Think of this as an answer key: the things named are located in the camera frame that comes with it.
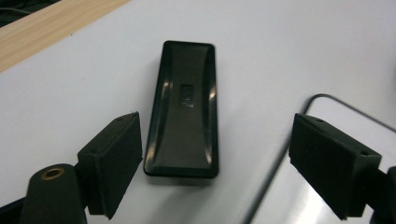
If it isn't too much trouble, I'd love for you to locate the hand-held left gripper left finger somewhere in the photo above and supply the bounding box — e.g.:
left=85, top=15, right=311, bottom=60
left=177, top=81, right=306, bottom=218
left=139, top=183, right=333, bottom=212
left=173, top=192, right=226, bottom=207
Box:
left=77, top=111, right=144, bottom=220

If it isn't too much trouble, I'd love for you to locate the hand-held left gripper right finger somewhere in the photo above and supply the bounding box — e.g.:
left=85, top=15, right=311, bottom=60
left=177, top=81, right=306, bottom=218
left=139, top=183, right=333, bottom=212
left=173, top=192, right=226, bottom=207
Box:
left=288, top=113, right=382, bottom=221

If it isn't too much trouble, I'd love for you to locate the small black-rimmed whiteboard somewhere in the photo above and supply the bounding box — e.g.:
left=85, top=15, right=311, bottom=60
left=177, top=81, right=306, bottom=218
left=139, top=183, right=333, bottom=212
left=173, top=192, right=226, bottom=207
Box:
left=242, top=93, right=396, bottom=224

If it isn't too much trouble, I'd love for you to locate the black whiteboard eraser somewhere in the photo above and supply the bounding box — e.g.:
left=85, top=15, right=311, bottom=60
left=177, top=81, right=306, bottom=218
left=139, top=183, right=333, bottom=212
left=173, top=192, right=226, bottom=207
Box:
left=143, top=40, right=219, bottom=179

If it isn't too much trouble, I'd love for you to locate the light wooden table edge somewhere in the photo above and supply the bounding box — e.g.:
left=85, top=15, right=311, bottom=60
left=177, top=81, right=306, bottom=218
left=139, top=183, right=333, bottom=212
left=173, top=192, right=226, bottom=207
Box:
left=0, top=0, right=132, bottom=74

